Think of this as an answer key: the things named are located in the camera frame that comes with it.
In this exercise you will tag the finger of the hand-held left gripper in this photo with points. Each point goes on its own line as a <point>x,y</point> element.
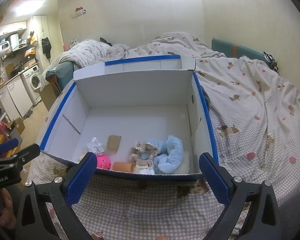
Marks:
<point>27,153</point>
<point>6,148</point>

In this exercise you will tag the white plush cat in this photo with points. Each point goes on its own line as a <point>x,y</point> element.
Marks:
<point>74,42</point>

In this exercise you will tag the white washing machine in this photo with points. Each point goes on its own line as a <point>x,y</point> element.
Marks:
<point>32,82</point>

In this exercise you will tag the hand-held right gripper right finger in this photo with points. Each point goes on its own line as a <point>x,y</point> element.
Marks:
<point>213,180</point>

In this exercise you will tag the brown cardboard box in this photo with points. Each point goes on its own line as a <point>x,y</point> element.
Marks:
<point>17,128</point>

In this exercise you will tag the light blue fluffy scrunchie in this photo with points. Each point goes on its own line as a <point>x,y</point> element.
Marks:
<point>168,155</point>

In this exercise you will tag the white cardboard box blue tape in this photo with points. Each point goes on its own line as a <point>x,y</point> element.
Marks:
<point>140,97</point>

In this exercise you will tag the black hanging bag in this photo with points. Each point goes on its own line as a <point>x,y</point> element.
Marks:
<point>46,47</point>

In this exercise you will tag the person's left hand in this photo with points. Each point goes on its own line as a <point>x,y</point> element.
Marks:
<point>8,212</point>

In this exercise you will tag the white water heater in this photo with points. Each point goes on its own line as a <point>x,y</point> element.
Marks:
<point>14,41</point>

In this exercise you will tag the clear plastic packet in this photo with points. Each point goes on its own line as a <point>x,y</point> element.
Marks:
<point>96,146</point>

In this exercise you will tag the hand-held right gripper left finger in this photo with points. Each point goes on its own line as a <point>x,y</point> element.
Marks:
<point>81,180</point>

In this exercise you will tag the black white checkered item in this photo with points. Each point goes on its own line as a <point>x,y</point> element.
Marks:
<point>271,61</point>

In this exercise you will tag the orange cardboard tube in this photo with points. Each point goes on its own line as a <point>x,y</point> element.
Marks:
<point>122,167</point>

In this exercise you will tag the white wall cabinet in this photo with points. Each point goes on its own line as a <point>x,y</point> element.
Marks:
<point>12,28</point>

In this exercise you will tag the pink rubber duck toy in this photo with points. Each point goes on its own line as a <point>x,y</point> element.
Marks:
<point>103,162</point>

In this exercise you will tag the checked blanket with dog print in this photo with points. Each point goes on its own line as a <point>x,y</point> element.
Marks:
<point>252,110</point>

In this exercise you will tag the beige lace scrunchie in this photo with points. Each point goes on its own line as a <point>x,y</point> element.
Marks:
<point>142,153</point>

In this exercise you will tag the white kitchen cabinet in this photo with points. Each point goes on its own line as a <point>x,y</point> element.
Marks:
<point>15,100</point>

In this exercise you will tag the teal mattress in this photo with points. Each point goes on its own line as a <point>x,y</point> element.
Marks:
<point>60,77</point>

